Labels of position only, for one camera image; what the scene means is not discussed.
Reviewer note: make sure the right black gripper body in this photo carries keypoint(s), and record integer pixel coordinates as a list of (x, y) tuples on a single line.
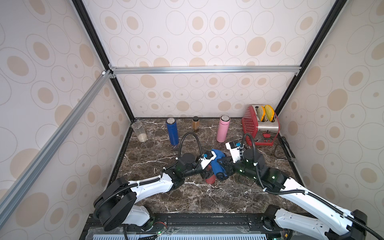
[(229, 165)]

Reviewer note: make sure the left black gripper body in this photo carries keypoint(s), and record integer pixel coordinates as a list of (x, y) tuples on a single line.
[(194, 170)]

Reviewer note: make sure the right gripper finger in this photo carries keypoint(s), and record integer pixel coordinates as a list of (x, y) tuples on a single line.
[(226, 173), (225, 162)]

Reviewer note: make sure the blue cloth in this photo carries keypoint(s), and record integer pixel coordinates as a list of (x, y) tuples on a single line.
[(218, 170)]

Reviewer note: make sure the red thermos bottle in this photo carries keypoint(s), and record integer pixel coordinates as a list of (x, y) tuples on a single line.
[(210, 177)]

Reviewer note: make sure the pink thermos bottle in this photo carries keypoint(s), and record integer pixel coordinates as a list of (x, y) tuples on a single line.
[(223, 128)]

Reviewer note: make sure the blue thermos bottle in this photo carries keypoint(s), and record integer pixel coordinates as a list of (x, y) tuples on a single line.
[(172, 131)]

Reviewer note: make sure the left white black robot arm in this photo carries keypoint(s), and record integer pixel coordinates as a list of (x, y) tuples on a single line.
[(117, 205)]

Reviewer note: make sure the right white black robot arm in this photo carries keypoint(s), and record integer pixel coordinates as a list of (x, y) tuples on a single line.
[(328, 221)]

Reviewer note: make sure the red polka dot toaster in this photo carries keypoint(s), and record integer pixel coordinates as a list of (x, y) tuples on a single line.
[(263, 133)]

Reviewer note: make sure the small brown spice jar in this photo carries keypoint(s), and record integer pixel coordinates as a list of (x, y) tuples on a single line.
[(195, 123)]

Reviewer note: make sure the left yellow toast slice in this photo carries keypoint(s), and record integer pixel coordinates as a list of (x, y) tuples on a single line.
[(261, 112)]

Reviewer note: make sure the yellow toast slice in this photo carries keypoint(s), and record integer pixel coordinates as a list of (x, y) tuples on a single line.
[(270, 113), (261, 112)]

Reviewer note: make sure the right yellow toast slice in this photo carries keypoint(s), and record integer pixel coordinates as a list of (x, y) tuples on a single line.
[(270, 113)]

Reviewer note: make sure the clear glass cup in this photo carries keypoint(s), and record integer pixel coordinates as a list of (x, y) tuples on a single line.
[(139, 130)]

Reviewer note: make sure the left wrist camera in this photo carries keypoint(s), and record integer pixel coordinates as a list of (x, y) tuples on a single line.
[(206, 158)]

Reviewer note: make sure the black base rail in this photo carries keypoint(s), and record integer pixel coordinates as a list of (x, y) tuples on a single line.
[(195, 226)]

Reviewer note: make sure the horizontal aluminium rail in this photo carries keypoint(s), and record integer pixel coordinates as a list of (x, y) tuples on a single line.
[(206, 70)]

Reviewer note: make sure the left diagonal aluminium rail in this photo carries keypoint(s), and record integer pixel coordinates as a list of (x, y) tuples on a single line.
[(40, 161)]

